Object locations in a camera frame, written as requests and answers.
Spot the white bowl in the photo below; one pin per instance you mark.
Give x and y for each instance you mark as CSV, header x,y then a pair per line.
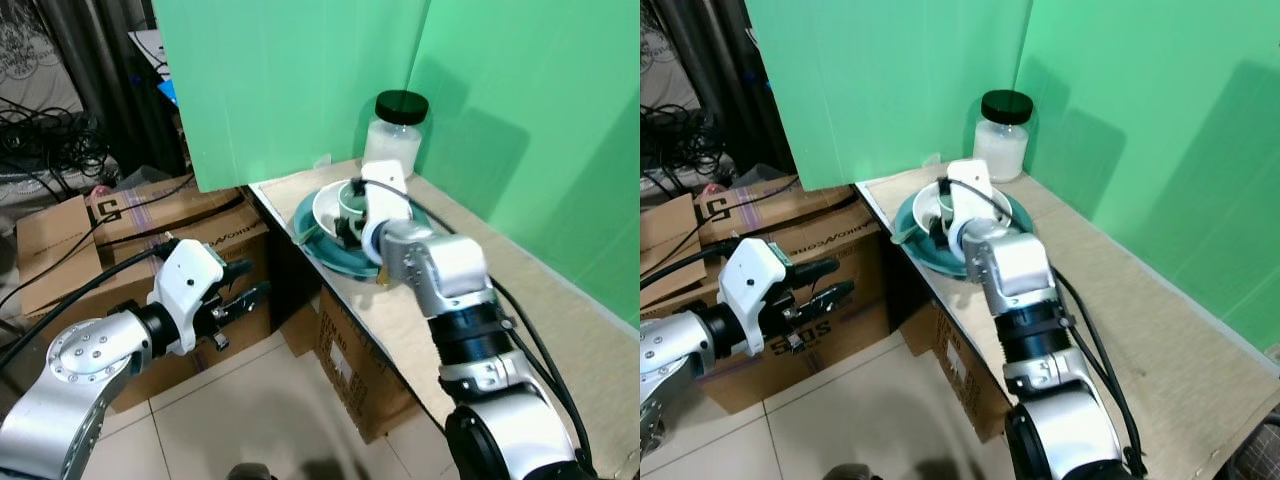
x,y
325,210
925,210

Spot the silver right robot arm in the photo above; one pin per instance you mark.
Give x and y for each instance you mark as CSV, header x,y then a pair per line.
x,y
1020,270
450,270

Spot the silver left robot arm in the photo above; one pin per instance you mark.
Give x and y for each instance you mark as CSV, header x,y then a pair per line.
x,y
60,400
665,375

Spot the teal round plate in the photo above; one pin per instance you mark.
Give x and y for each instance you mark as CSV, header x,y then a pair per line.
x,y
330,255
925,252

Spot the large printed cardboard box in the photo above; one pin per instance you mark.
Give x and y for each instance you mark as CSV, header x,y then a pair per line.
x,y
130,215
850,250

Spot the clear jar with black lid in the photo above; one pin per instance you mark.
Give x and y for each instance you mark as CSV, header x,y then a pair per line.
x,y
1000,150
390,145

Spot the narrow green backdrop board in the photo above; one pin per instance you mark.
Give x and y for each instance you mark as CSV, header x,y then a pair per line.
x,y
890,90
290,90

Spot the small pink object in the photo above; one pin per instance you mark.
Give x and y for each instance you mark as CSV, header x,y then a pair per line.
x,y
714,189
102,190

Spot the small brown cardboard box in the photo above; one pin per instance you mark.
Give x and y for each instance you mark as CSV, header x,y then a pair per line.
x,y
960,380
350,380

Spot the wide green backdrop board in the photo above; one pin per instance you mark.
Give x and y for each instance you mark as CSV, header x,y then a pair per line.
x,y
1160,150
540,120

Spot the dark curtain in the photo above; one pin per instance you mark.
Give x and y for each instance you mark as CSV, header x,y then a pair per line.
x,y
110,80
720,70

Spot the white and blue paper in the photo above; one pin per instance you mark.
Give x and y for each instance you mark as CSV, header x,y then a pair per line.
x,y
155,50

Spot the grey patterned fabric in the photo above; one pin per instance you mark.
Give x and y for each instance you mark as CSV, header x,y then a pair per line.
x,y
30,55
662,90

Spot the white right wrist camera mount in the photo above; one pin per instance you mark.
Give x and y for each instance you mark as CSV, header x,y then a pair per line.
x,y
385,200
968,200

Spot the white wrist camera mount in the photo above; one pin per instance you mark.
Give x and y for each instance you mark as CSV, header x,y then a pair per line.
x,y
185,285
385,200
968,200
750,290

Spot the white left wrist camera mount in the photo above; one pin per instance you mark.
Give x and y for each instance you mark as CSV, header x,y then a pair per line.
x,y
750,290
185,285

